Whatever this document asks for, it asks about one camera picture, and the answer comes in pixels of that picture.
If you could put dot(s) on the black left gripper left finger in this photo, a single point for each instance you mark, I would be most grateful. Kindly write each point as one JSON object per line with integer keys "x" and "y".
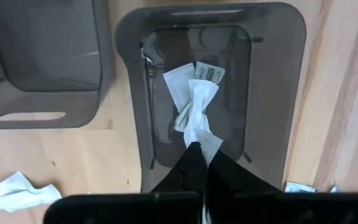
{"x": 179, "y": 205}

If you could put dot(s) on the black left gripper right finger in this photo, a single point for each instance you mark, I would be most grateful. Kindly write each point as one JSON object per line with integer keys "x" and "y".
{"x": 259, "y": 208}

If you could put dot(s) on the alcohol prep pad packet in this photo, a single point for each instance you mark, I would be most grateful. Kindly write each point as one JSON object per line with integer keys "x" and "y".
{"x": 333, "y": 189}
{"x": 298, "y": 187}

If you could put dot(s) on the adhesive bandage strip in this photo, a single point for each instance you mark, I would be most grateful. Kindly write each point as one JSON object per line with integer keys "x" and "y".
{"x": 202, "y": 102}
{"x": 182, "y": 119}
{"x": 210, "y": 73}
{"x": 177, "y": 84}
{"x": 14, "y": 193}

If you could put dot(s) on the smoky transparent plastic bin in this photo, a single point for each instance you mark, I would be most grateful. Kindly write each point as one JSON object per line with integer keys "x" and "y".
{"x": 275, "y": 93}
{"x": 42, "y": 46}

